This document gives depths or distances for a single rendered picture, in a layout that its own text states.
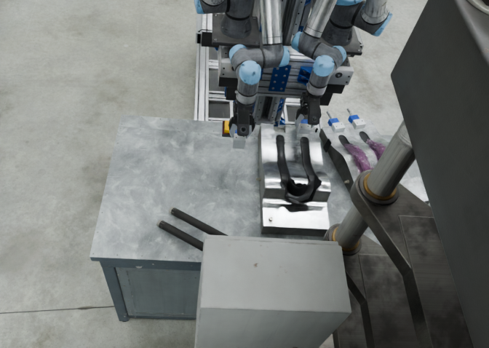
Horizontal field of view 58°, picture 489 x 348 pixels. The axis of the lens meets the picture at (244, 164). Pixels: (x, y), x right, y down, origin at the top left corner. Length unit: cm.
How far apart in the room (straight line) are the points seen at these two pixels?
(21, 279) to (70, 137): 97
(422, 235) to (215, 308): 45
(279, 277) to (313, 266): 8
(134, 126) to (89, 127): 113
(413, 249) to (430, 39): 43
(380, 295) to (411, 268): 25
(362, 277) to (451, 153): 61
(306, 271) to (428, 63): 47
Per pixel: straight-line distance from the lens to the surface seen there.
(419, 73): 75
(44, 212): 279
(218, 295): 89
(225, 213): 176
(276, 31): 168
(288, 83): 233
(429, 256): 98
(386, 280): 121
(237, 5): 204
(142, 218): 174
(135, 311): 229
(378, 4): 197
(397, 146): 89
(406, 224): 99
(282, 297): 91
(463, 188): 61
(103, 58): 363
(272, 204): 174
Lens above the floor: 231
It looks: 52 degrees down
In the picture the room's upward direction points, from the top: 11 degrees clockwise
